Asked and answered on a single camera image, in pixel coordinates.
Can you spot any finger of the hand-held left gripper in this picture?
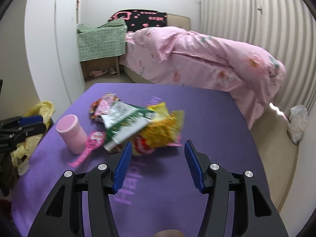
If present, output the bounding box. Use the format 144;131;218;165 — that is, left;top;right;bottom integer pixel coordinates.
12;123;47;139
0;116;43;129

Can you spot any white pleated curtain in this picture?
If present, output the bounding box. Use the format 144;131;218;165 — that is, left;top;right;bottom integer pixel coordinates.
197;0;316;149

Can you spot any black pink print pillow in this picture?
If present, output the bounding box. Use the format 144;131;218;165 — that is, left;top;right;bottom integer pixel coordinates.
107;10;168;29

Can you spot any pink bed with quilt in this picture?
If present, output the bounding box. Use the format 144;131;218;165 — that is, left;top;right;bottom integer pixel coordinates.
126;26;287;130

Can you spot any white plastic bag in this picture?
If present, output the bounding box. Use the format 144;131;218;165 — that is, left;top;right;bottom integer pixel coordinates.
288;104;308;144

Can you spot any pink label strip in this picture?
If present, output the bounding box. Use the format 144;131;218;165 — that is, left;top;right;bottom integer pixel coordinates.
68;131;107;167

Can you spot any purple table mat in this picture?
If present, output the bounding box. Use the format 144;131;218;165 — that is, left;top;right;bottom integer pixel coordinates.
11;83;266;237

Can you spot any bed with pink sheet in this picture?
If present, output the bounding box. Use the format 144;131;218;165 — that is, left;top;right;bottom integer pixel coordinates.
118;15;287;130

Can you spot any green white snack packet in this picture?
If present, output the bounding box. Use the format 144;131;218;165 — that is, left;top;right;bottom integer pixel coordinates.
101;101;158;153

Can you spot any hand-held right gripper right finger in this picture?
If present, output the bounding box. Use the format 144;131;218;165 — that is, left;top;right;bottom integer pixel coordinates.
185;140;289;237

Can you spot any yellow plastic bag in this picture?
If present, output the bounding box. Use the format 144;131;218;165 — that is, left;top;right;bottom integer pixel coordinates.
11;101;55;176

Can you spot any red pink snack wrapper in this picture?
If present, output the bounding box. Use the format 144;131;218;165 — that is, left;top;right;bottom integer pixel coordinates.
89;92;119;122

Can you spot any pink cup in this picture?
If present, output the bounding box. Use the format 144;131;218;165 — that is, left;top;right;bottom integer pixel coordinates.
55;114;88;155

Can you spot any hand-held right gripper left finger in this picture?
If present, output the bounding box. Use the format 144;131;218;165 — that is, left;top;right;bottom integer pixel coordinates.
27;141;133;237

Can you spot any green checked cloth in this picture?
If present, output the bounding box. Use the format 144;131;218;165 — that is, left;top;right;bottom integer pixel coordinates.
76;18;127;62

